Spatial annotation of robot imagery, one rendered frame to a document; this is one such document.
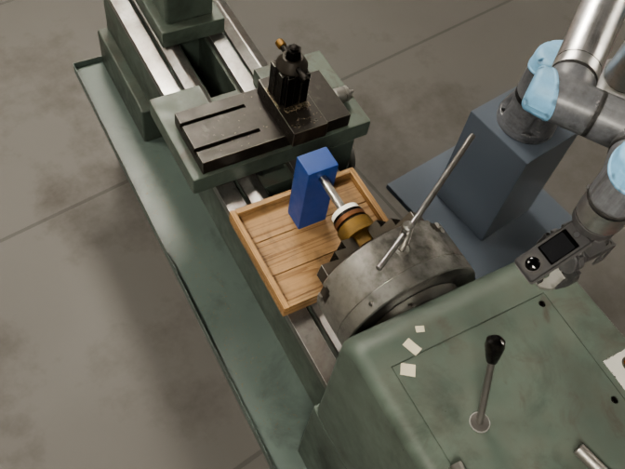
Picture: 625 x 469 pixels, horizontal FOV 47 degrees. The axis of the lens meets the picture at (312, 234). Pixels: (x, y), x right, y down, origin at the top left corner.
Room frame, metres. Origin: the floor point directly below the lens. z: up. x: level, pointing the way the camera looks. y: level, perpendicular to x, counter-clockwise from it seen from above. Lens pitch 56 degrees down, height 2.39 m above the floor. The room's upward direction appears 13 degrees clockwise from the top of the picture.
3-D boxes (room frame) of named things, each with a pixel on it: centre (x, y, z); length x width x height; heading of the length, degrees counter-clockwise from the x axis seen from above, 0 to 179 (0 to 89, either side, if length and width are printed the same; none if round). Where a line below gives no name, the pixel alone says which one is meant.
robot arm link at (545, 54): (1.34, -0.47, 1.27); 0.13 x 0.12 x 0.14; 74
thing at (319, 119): (1.31, 0.13, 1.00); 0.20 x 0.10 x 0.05; 39
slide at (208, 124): (1.29, 0.19, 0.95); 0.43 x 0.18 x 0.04; 129
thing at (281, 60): (1.33, 0.14, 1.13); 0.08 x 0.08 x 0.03
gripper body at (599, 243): (0.73, -0.43, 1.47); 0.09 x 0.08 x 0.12; 129
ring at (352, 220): (0.91, -0.10, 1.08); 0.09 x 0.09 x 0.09; 39
